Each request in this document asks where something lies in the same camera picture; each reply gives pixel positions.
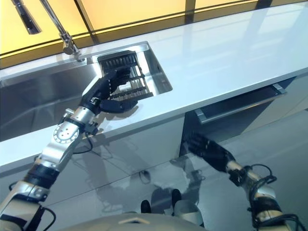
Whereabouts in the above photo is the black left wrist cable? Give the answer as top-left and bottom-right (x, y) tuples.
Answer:
(71, 134), (95, 154)

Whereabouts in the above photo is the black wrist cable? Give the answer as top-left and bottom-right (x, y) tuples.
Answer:
(249, 163), (278, 192)
(71, 134), (95, 154)

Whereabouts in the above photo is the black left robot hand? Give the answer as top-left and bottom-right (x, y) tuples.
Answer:
(79, 67), (140, 115)

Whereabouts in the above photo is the grey robot torso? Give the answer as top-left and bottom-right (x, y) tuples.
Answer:
(105, 210), (205, 231)

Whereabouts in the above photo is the dark robot foot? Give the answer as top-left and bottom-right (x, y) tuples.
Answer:
(140, 199), (152, 214)
(171, 188), (182, 210)

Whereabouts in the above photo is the chrome kitchen faucet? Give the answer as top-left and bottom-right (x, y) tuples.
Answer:
(39, 0), (87, 64)

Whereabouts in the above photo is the dark left robot foot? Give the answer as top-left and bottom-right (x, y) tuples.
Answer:
(140, 199), (152, 214)

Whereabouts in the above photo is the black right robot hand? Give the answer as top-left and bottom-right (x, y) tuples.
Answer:
(185, 133), (236, 174)

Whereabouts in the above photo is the stainless steel sink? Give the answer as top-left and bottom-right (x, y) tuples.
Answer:
(0, 40), (174, 143)

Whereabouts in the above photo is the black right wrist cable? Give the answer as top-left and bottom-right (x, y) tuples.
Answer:
(249, 163), (278, 192)

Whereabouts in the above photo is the dishwasher front with silver handle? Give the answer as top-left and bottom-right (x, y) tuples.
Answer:
(180, 76), (298, 157)

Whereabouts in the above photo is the silver right robot leg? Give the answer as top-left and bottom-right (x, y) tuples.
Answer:
(173, 199), (205, 228)

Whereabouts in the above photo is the dark right robot foot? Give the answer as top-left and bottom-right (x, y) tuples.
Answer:
(171, 188), (182, 210)

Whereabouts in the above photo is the chrome hanging spray head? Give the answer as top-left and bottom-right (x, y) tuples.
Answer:
(10, 0), (43, 35)

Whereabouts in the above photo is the black dish rack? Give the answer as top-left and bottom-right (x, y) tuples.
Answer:
(97, 50), (154, 102)

